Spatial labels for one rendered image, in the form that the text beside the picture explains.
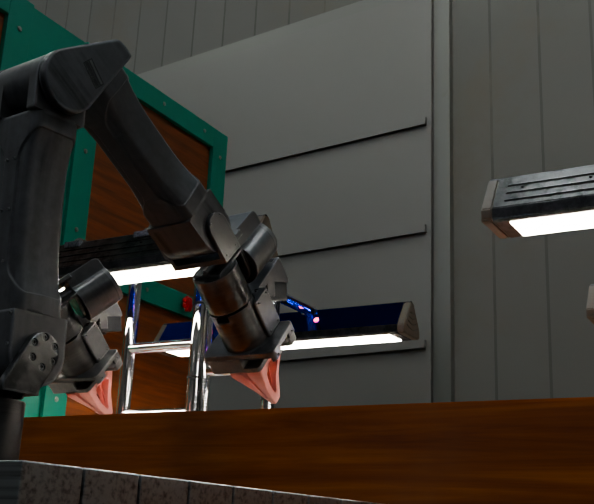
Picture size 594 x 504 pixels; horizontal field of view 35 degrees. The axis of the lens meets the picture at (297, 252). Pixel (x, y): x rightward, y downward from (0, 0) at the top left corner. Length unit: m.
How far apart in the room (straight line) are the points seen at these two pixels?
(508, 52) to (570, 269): 0.93
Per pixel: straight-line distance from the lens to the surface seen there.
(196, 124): 2.74
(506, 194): 1.26
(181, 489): 0.62
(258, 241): 1.17
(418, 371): 3.56
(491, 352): 3.50
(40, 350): 0.88
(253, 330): 1.15
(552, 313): 3.44
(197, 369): 1.64
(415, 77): 3.96
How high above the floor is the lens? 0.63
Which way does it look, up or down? 17 degrees up
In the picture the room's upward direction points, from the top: 3 degrees clockwise
